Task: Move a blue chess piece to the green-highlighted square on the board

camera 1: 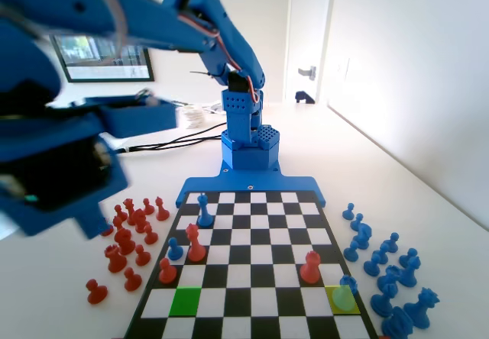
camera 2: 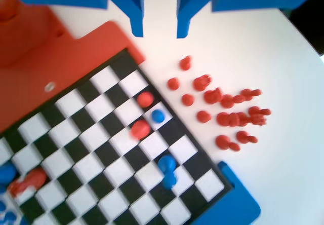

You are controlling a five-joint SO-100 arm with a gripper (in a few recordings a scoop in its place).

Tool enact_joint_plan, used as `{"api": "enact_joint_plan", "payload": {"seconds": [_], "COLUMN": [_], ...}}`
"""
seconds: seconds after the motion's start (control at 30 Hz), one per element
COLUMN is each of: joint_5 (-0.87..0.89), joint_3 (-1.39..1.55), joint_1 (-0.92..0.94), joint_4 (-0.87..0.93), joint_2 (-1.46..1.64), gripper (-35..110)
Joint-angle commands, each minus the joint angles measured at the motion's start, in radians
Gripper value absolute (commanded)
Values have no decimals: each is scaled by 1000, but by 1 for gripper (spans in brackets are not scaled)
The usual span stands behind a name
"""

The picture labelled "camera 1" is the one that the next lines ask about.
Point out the black framed map poster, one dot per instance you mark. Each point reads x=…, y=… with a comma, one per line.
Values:
x=114, y=70

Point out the black and white chessboard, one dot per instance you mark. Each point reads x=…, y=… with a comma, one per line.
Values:
x=248, y=239

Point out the red pawn chess piece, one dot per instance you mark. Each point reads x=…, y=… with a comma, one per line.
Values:
x=148, y=208
x=150, y=236
x=167, y=274
x=132, y=282
x=117, y=223
x=95, y=295
x=108, y=231
x=142, y=258
x=120, y=214

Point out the red queen chess piece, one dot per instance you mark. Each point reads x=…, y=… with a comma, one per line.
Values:
x=129, y=211

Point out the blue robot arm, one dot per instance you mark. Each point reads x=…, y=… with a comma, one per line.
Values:
x=229, y=37

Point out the black zip tie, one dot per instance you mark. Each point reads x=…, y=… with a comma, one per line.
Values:
x=200, y=73

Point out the white door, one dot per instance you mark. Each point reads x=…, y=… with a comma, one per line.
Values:
x=305, y=30

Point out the white printed leaflet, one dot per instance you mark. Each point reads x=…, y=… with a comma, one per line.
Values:
x=214, y=108

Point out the blue base plate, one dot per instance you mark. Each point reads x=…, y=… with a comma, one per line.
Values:
x=214, y=184

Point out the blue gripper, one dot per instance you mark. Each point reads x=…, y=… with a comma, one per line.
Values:
x=65, y=175

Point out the blue king chess piece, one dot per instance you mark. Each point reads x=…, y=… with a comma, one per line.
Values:
x=205, y=217

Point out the white light switch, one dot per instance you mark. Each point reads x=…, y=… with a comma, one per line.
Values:
x=342, y=70

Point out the red bishop chess piece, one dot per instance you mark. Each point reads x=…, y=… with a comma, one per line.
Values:
x=162, y=212

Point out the blue printed part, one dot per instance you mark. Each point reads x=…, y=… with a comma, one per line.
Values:
x=304, y=97

